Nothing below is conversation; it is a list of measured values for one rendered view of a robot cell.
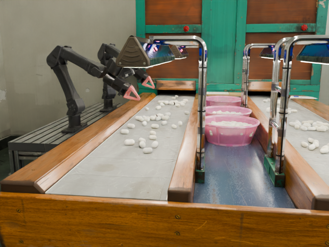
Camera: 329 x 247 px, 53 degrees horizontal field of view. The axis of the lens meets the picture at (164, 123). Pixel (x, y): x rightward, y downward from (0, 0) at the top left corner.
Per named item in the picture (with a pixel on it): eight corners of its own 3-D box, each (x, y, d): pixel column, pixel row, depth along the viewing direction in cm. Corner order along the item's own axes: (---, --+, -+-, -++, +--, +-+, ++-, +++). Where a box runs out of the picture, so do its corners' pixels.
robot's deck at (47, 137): (8, 150, 151) (7, 142, 150) (96, 107, 267) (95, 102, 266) (203, 159, 139) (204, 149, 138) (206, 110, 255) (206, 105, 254)
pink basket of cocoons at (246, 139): (199, 147, 140) (199, 125, 138) (200, 132, 166) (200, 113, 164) (263, 149, 137) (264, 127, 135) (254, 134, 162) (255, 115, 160)
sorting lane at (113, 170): (45, 201, 80) (44, 192, 79) (157, 98, 255) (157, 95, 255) (167, 208, 76) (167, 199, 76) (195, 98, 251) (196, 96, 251)
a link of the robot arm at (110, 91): (116, 97, 231) (111, 50, 227) (108, 97, 227) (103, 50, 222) (111, 97, 236) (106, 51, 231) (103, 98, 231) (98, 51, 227)
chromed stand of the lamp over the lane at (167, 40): (144, 180, 104) (142, 35, 95) (154, 160, 123) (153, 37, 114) (204, 183, 102) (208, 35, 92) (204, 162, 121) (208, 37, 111)
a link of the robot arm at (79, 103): (87, 109, 175) (62, 52, 173) (80, 111, 169) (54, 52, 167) (78, 113, 178) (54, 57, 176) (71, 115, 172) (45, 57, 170)
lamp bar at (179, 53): (166, 58, 171) (166, 44, 169) (177, 56, 231) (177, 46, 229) (181, 58, 170) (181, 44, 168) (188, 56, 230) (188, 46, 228)
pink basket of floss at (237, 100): (222, 117, 203) (222, 102, 201) (194, 111, 224) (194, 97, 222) (250, 113, 218) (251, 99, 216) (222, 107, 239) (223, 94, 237)
